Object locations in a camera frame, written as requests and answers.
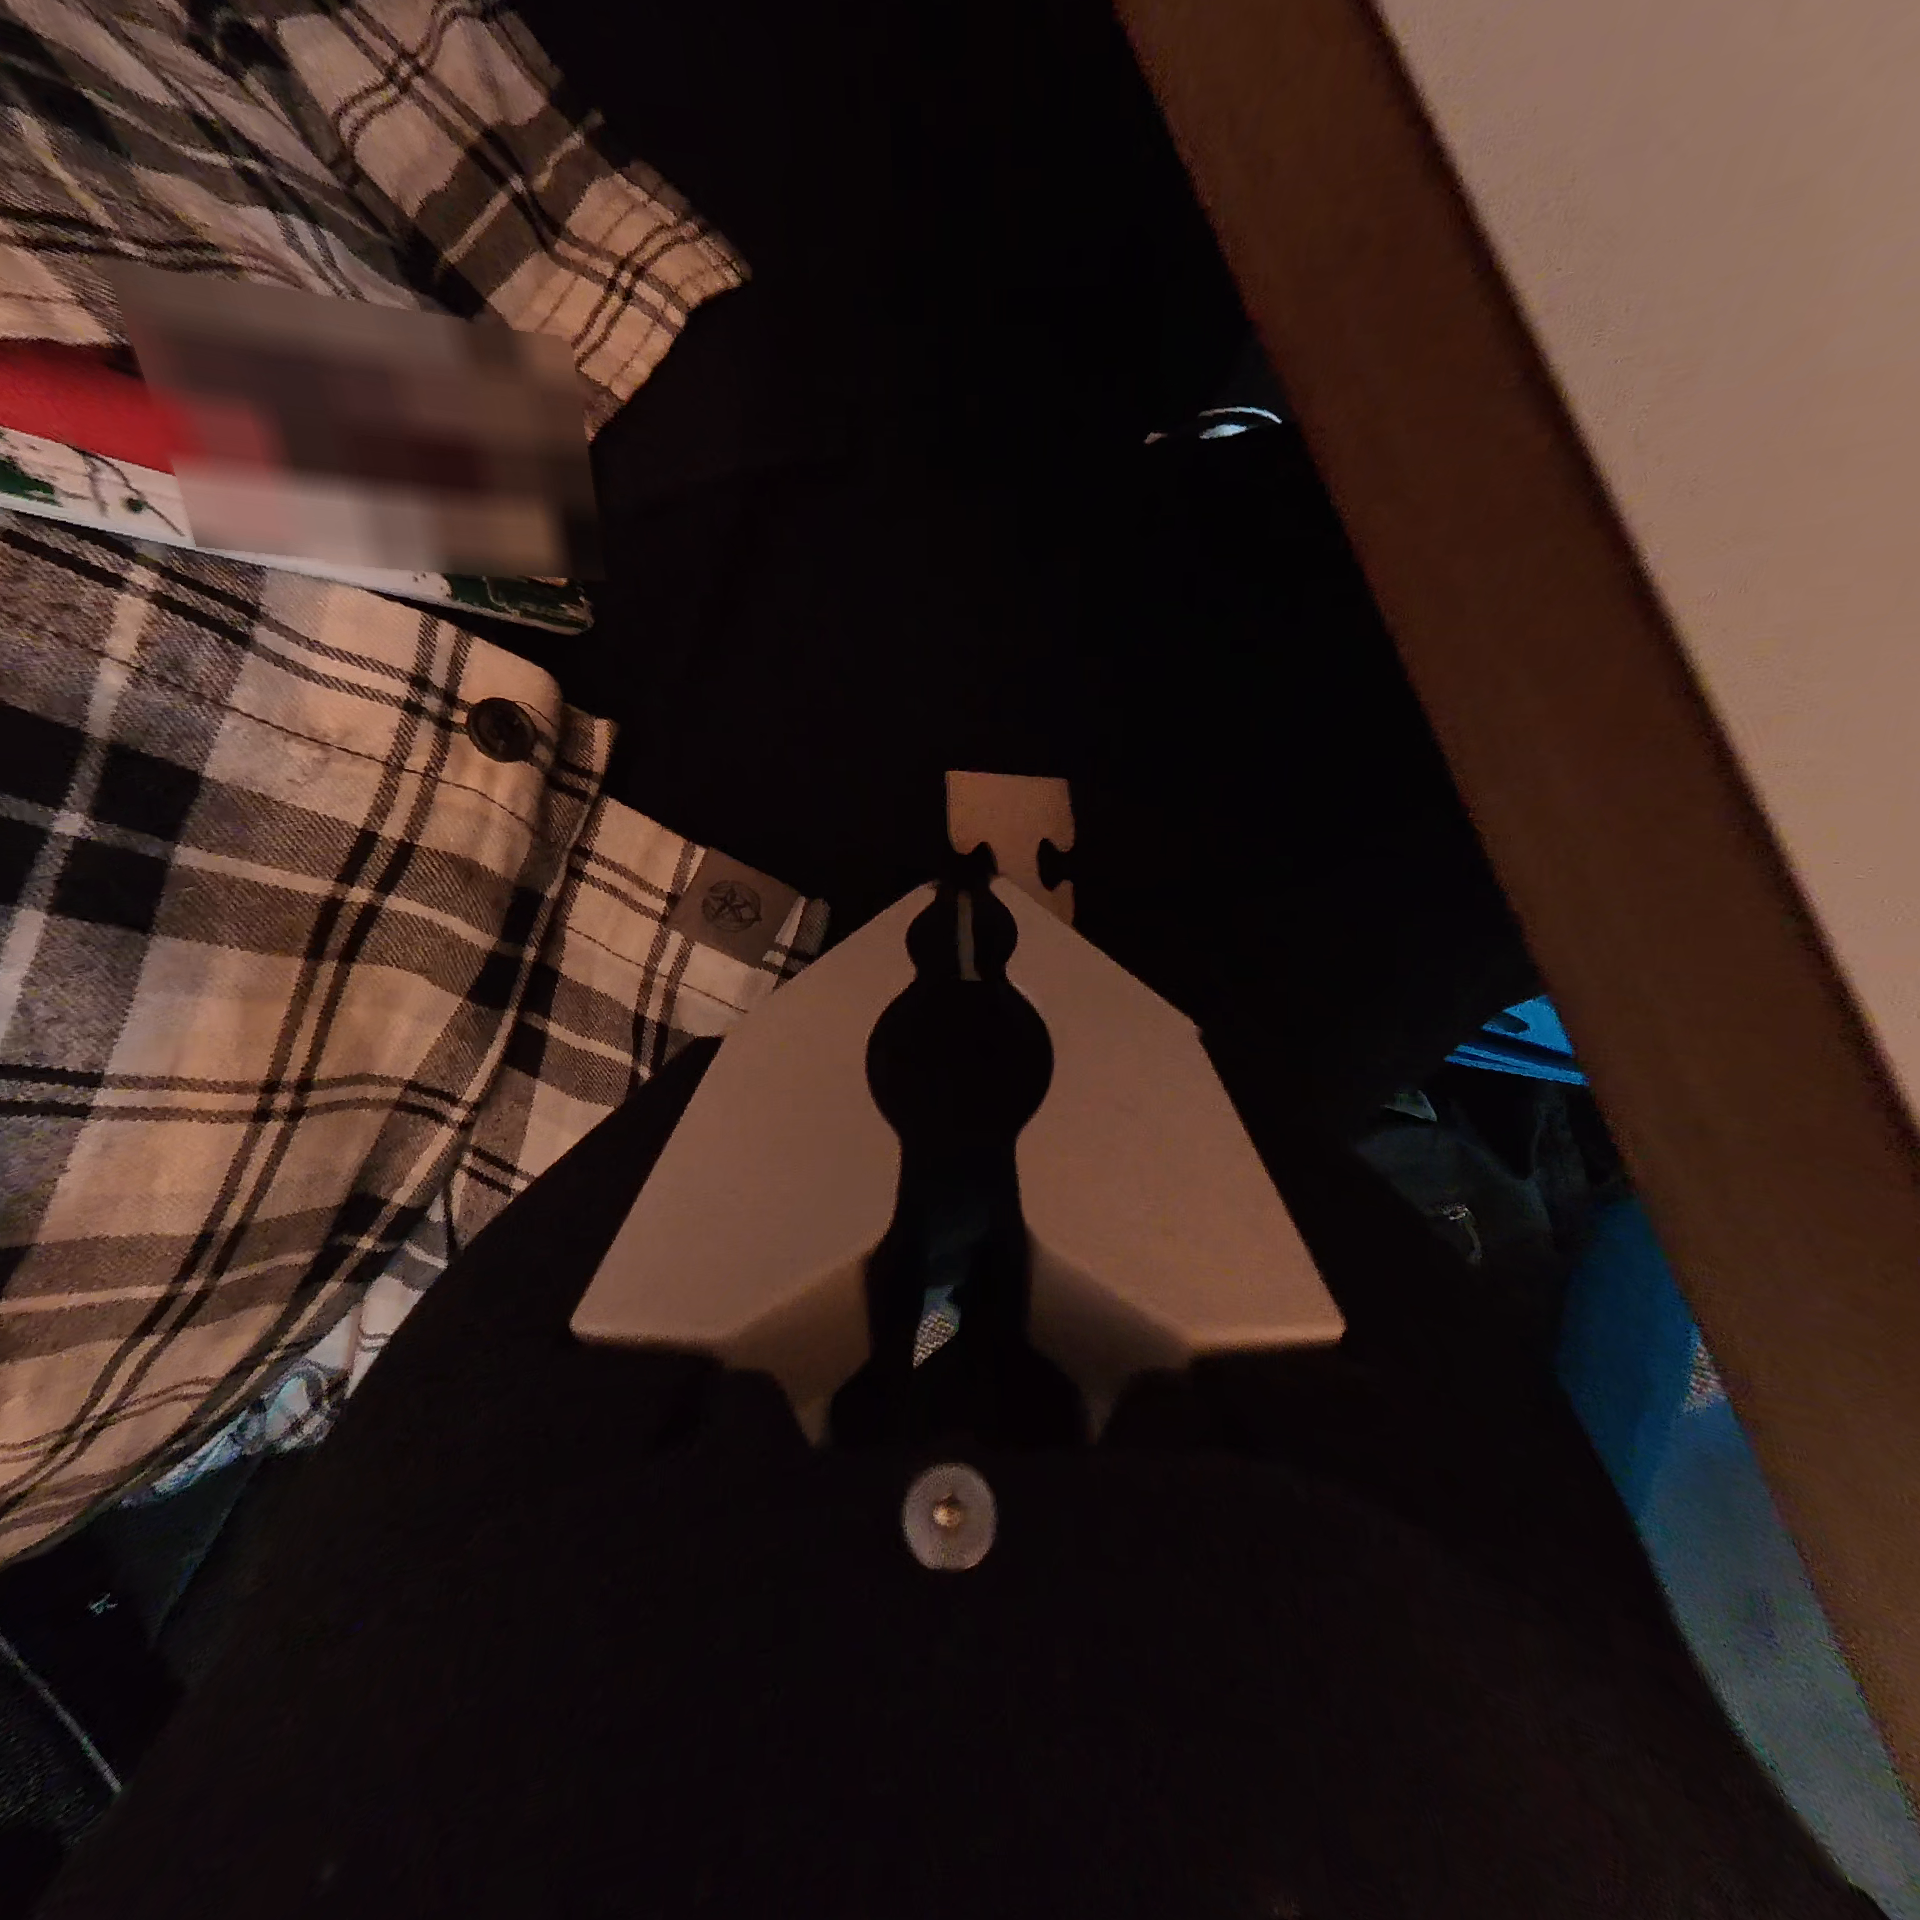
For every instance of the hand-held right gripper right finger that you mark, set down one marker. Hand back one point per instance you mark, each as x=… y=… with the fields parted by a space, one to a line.
x=1184 y=1185

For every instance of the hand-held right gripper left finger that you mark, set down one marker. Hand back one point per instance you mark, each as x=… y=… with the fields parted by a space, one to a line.
x=734 y=1185

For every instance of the brown face-down puzzle piece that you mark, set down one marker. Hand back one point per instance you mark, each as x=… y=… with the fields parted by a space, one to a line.
x=1005 y=810

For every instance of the grey desk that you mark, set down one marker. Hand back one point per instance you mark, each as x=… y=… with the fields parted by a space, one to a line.
x=1725 y=375

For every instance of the person's plaid shirt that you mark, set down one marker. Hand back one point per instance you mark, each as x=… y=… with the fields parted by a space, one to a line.
x=225 y=975

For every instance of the person's dark shoe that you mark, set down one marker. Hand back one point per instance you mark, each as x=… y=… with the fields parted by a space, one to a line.
x=1231 y=424

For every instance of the red white printed card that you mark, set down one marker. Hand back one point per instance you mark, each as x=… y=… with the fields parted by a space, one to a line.
x=75 y=405

